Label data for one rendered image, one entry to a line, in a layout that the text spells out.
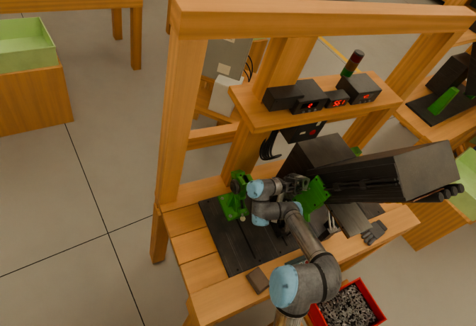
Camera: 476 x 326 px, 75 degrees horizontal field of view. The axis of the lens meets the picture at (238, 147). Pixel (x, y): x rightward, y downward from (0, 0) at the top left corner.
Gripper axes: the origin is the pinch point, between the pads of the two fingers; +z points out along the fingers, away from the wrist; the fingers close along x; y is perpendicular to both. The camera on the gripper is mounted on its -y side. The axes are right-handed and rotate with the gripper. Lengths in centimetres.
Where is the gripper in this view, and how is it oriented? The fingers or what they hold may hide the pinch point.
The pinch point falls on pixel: (302, 182)
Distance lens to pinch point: 155.3
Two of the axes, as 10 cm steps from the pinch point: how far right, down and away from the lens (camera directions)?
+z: 7.9, -0.1, 6.1
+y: 6.1, 0.7, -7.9
